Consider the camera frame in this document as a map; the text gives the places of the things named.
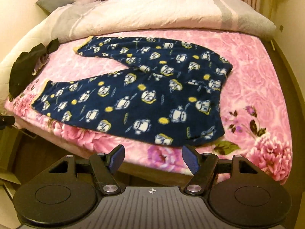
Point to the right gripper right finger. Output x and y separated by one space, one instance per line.
202 166

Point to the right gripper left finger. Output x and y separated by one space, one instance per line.
104 166

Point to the navy cartoon fleece pajama pants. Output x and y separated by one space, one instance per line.
168 93

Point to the pink rose pattern bed blanket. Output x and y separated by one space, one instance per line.
253 110

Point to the black garment on bed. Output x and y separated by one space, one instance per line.
28 65

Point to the beige and grey folded duvet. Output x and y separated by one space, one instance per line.
72 22

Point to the grey pillow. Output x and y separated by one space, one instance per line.
49 6

